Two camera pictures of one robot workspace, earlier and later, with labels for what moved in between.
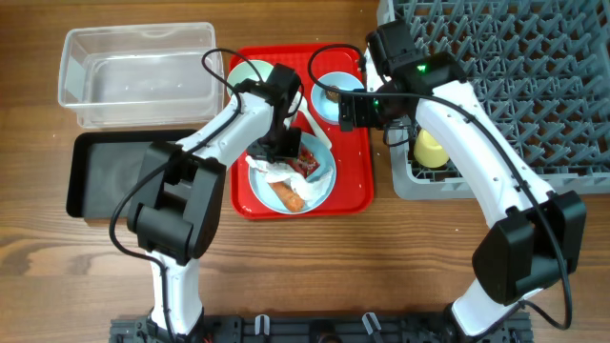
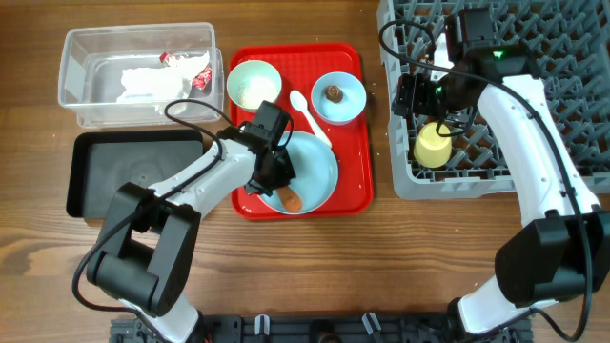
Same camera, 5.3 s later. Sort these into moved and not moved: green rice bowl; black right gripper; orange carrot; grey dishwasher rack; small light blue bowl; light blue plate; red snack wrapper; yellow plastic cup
Moved: red snack wrapper; black right gripper
Not moved: green rice bowl; small light blue bowl; yellow plastic cup; grey dishwasher rack; light blue plate; orange carrot
